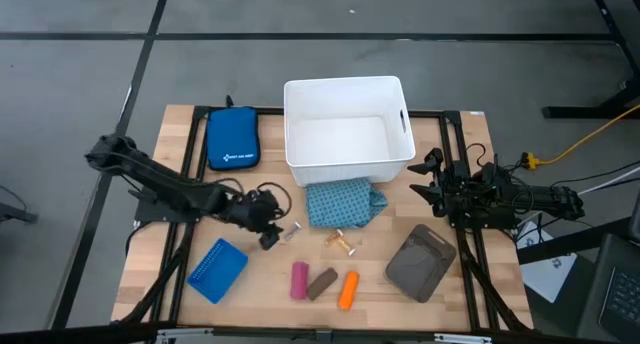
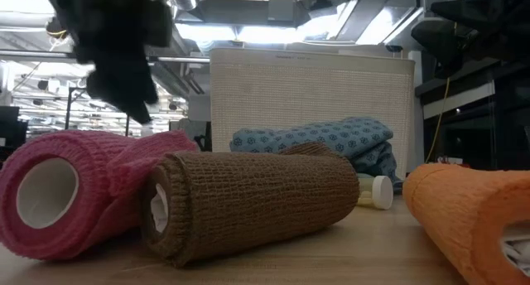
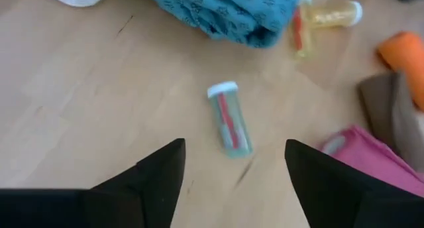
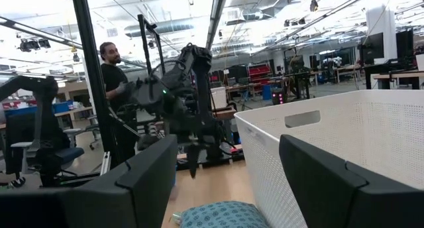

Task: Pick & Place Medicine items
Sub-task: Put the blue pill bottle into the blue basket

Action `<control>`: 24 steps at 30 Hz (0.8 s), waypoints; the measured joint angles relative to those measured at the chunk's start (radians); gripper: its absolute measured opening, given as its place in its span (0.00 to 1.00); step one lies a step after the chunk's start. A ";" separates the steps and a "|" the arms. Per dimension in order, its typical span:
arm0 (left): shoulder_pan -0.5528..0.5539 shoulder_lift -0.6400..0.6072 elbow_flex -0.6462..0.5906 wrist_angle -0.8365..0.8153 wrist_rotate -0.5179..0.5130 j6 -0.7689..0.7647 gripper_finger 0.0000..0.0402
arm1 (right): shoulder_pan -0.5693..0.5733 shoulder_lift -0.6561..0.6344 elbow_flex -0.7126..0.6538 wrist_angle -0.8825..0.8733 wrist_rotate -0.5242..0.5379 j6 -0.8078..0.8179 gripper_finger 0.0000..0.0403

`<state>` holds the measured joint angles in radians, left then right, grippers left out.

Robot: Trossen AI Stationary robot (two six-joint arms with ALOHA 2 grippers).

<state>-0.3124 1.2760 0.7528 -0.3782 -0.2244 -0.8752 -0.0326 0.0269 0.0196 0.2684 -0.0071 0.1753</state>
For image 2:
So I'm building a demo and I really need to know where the black metal frame stand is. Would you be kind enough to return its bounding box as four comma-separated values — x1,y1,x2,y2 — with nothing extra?
64,86,132,138

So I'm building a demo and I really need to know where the orange bandage roll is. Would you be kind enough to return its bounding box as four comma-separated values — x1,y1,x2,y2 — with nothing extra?
402,162,530,285

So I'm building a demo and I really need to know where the blue patterned cloth pouch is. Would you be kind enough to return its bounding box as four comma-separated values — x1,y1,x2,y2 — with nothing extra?
229,117,405,195

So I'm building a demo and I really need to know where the brown bandage roll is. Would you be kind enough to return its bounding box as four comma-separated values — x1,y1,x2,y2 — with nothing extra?
138,142,360,268

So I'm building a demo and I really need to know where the red box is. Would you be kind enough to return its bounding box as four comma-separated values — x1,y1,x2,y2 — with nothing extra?
434,155,465,167

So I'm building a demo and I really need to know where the grey covered object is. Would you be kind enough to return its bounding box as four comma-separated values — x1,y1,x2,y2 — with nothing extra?
169,118,212,152

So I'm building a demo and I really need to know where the yellow cable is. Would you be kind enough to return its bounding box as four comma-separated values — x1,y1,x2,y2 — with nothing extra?
425,76,451,164

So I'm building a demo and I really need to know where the black ceiling device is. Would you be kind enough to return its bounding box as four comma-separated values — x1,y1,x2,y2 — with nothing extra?
45,17,70,40

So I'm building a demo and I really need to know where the pill bottle with white cap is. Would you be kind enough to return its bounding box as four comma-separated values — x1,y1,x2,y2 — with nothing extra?
355,172,394,210

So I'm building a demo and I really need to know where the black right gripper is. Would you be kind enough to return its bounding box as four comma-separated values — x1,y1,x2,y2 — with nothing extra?
429,0,530,34

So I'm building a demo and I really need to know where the dark cabinet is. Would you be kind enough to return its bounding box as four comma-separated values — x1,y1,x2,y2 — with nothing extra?
415,56,530,172

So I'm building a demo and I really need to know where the pink bandage roll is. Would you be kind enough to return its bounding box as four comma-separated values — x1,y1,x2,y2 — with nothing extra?
0,129,200,261

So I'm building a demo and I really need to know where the white mesh basket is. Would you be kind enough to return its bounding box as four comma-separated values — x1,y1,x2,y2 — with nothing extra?
209,47,417,181

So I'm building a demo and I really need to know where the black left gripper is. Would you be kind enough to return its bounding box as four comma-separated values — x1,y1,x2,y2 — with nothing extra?
40,0,177,125

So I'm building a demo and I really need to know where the dark monitor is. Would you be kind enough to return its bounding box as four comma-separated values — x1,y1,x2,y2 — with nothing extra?
0,105,29,162

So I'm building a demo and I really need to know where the silver overhead rail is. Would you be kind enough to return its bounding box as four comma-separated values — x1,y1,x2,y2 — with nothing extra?
0,51,211,65

